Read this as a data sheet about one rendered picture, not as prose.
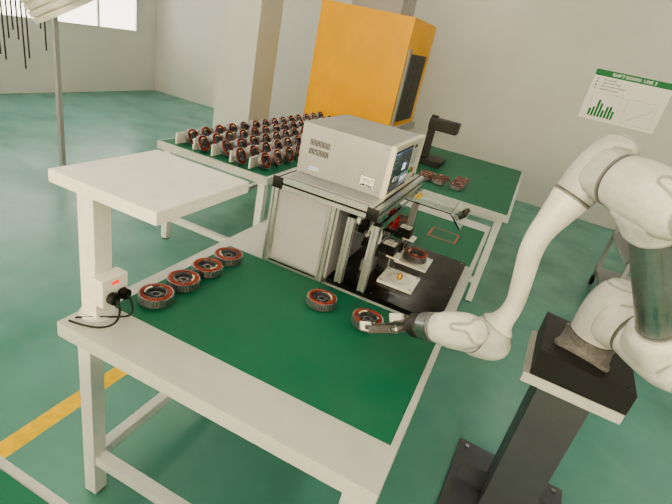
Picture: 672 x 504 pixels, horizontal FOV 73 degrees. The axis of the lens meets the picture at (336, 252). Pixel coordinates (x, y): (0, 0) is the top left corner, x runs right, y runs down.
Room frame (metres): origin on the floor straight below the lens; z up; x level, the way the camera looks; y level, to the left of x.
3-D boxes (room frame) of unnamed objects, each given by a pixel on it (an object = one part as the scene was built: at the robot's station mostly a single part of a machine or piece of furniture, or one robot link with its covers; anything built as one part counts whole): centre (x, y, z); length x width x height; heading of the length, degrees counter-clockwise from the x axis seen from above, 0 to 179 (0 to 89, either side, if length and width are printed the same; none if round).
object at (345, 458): (1.91, -0.09, 0.72); 2.20 x 1.01 x 0.05; 161
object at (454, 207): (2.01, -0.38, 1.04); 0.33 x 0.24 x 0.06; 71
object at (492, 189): (4.14, -0.91, 0.38); 1.85 x 1.10 x 0.75; 161
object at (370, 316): (1.37, -0.16, 0.77); 0.11 x 0.11 x 0.04
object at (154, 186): (1.16, 0.52, 0.98); 0.37 x 0.35 x 0.46; 161
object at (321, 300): (1.44, 0.01, 0.77); 0.11 x 0.11 x 0.04
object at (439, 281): (1.84, -0.31, 0.76); 0.64 x 0.47 x 0.02; 161
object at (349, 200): (1.94, -0.02, 1.09); 0.68 x 0.44 x 0.05; 161
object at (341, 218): (1.91, -0.08, 0.92); 0.66 x 0.01 x 0.30; 161
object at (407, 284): (1.72, -0.28, 0.78); 0.15 x 0.15 x 0.01; 71
